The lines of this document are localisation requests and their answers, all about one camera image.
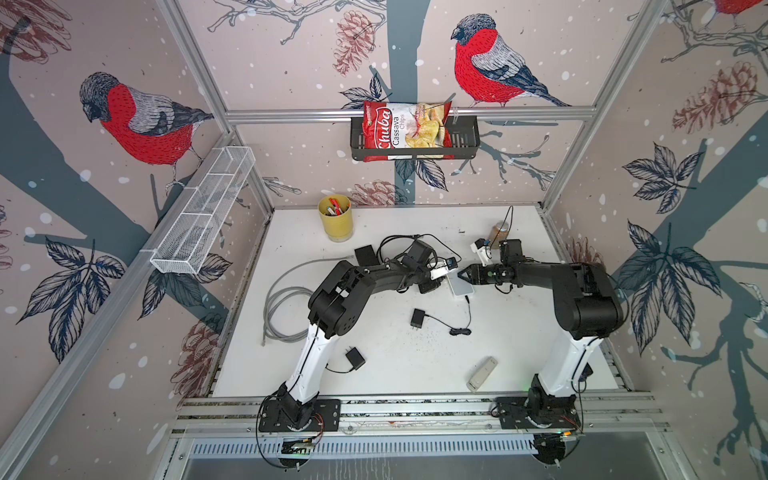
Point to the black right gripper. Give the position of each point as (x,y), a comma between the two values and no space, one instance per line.
(472,273)

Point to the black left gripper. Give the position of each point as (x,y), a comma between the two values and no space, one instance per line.
(435,284)

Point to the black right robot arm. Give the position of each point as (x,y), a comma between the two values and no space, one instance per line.
(586,308)

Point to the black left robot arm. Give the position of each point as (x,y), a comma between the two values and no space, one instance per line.
(337,305)

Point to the black ribbed power brick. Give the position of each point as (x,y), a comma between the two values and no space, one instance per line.
(366,256)

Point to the beige power strip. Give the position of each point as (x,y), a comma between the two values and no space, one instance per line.
(481,373)

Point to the yellow pen cup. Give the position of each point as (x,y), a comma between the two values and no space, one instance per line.
(336,216)

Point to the red cassava chips bag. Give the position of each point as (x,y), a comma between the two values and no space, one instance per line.
(405,126)

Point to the black wall plug adapter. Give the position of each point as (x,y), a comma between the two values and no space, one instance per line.
(355,358)

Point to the black wire wall basket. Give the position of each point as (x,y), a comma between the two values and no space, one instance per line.
(462,131)

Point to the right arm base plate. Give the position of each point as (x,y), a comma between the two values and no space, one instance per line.
(519,413)

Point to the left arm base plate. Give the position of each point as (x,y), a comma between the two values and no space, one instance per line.
(283,414)

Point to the white mesh wall shelf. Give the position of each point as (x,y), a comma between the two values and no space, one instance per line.
(191,237)

